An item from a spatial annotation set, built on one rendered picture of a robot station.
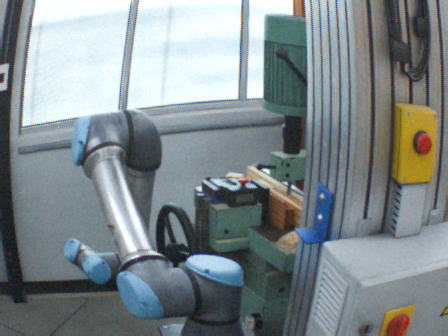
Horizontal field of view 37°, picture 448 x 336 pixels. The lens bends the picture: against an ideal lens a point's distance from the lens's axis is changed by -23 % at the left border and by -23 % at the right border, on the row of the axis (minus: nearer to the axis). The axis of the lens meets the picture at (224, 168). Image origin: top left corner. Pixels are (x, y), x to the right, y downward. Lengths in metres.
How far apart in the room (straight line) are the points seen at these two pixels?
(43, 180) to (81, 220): 0.31
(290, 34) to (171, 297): 0.94
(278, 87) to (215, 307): 0.83
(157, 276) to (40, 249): 2.08
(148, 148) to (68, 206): 1.78
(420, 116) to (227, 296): 0.64
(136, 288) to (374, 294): 0.61
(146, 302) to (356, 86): 0.63
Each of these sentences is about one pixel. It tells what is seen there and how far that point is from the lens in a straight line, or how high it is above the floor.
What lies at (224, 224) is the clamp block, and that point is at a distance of 2.25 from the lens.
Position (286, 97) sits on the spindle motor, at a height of 1.25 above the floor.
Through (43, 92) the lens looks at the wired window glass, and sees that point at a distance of 3.49.
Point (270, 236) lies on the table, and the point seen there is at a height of 0.90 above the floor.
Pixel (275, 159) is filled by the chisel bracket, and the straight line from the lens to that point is 2.36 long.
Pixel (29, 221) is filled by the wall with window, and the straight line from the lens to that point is 3.56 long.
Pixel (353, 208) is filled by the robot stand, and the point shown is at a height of 1.28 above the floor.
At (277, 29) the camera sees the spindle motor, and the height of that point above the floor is 1.46.
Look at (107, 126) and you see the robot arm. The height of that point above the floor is 1.27.
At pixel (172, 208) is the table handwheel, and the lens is 2.27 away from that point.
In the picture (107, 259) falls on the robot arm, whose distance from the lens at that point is 2.04.
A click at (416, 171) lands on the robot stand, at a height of 1.35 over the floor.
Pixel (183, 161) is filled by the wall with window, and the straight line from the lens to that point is 3.77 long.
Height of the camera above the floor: 1.69
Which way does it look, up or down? 16 degrees down
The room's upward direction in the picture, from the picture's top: 3 degrees clockwise
